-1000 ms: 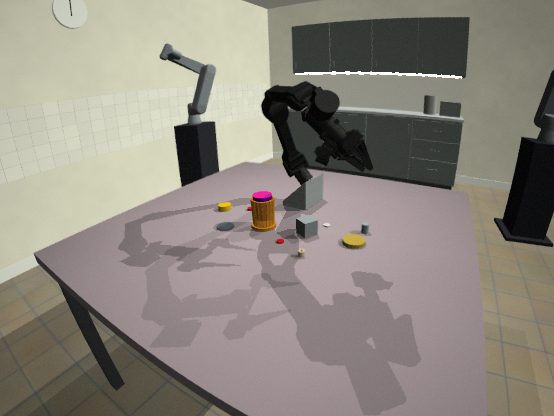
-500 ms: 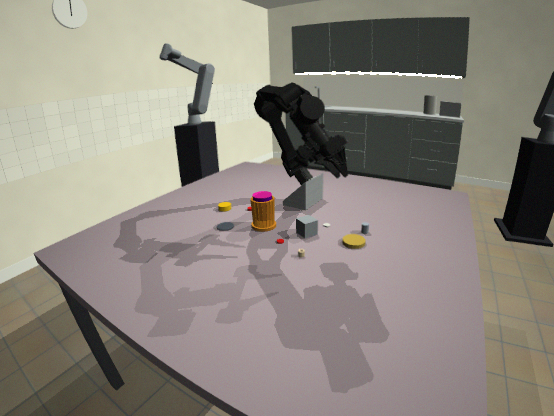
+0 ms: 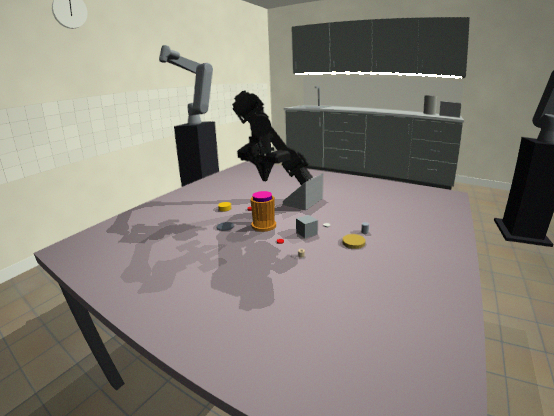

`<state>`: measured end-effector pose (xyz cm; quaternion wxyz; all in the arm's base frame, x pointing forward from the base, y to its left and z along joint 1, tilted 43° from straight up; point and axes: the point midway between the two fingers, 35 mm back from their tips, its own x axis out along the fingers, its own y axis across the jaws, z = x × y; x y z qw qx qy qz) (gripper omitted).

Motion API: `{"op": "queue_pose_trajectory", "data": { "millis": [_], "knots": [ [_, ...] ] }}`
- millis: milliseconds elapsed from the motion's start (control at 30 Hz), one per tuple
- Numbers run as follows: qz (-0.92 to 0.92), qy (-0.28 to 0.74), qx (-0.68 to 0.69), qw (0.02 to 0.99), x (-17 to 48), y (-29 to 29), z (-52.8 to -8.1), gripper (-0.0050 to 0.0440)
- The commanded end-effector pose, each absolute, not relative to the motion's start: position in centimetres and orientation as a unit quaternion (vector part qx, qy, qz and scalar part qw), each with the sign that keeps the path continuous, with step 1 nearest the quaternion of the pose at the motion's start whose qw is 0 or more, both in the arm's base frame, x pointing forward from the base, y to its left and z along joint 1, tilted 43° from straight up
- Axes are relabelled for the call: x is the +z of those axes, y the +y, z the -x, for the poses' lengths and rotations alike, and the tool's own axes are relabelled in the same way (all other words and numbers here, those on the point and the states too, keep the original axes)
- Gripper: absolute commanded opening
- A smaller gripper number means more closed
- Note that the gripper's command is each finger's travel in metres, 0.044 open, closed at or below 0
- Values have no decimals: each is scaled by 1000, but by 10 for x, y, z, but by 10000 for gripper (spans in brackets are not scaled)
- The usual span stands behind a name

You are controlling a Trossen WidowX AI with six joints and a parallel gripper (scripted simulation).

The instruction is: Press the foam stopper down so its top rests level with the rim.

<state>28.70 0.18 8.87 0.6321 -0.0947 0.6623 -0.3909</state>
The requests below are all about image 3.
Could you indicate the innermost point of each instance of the yellow flat disc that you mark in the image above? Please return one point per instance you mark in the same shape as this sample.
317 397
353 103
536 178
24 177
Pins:
224 206

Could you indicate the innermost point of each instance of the yellow round disc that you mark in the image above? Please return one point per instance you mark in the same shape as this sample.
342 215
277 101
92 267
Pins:
353 241

